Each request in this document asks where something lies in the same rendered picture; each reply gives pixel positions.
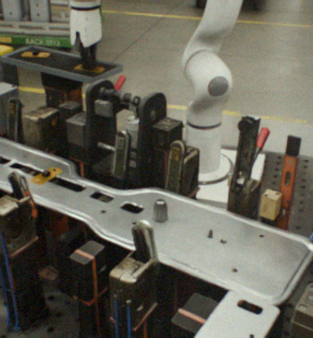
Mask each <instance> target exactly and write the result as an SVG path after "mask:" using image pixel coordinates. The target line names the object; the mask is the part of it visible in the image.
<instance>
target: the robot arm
mask: <svg viewBox="0 0 313 338"><path fill-rule="evenodd" d="M242 1H243V0H207V5H206V8H205V11H204V15H203V17H202V19H201V22H200V24H199V26H198V28H197V30H196V32H195V34H194V35H193V36H192V39H191V40H190V42H189V44H188V45H187V47H186V50H185V52H183V56H182V61H181V68H182V71H183V74H184V75H185V76H186V78H187V79H188V80H189V81H190V83H191V84H192V86H193V89H194V98H193V101H192V102H191V103H190V104H189V105H188V108H187V113H186V145H187V146H193V147H195V148H199V149H200V151H201V152H200V170H199V181H212V180H218V179H219V178H221V177H224V176H225V175H226V174H227V173H228V172H229V168H230V165H229V161H228V160H227V159H226V158H225V157H224V156H222V155H220V151H221V133H222V108H223V107H224V105H225V103H226V101H227V100H228V98H229V96H231V94H232V89H233V79H232V74H231V71H230V69H229V68H228V67H227V66H226V65H225V64H224V62H223V61H222V60H221V59H220V58H219V49H220V47H221V45H222V43H223V41H225V40H226V38H227V37H228V35H229V34H230V33H231V31H232V29H233V27H234V25H235V23H236V20H237V18H238V15H239V12H240V9H241V5H242ZM69 5H70V6H72V13H71V42H72V45H73V46H76V47H75V51H77V52H79V53H80V55H81V63H82V69H88V70H92V65H94V67H97V59H96V54H95V53H96V52H97V44H98V42H99V41H100V39H101V24H100V12H99V5H100V0H69ZM84 48H86V50H85V49H84Z"/></svg>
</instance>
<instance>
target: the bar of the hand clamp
mask: <svg viewBox="0 0 313 338"><path fill-rule="evenodd" d="M260 119H261V118H260V117H258V116H255V115H249V114H245V115H243V116H242V119H241V120H240V121H239V122H238V129H239V131H240V133H239V139H238V149H237V155H236V159H235V164H234V170H233V175H232V184H231V190H236V189H237V188H238V184H237V183H236V182H237V179H239V177H240V172H243V173H246V174H245V178H244V188H243V193H244V194H246V190H247V183H248V181H249V179H250V178H251V176H252V170H253V162H254V157H255V152H256V144H257V138H258V133H259V124H260Z"/></svg>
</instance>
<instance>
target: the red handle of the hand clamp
mask: <svg viewBox="0 0 313 338"><path fill-rule="evenodd" d="M269 133H270V130H269V129H268V128H262V129H261V131H260V132H259V135H258V138H257V144H256V152H255V157H254V162H253V165H254V164H255V162H256V159H257V157H258V155H259V153H260V151H262V148H263V146H264V145H265V142H266V140H267V138H268V135H269ZM245 174H246V173H243V172H241V175H240V177H239V179H237V182H236V183H237V184H238V185H239V186H240V187H244V178H245Z"/></svg>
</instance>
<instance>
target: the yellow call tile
mask: <svg viewBox="0 0 313 338"><path fill-rule="evenodd" d="M12 51H14V49H13V48H10V47H6V46H3V45H0V56H2V55H5V54H7V53H10V52H12Z"/></svg>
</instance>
